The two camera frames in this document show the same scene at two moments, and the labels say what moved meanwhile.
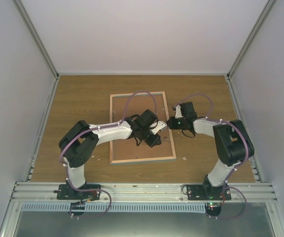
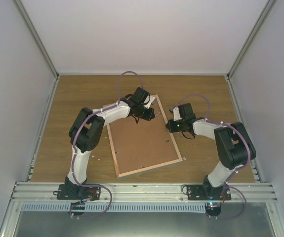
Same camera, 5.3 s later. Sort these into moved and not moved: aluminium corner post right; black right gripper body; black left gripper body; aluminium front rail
Moved: black left gripper body
Not moved: black right gripper body; aluminium corner post right; aluminium front rail
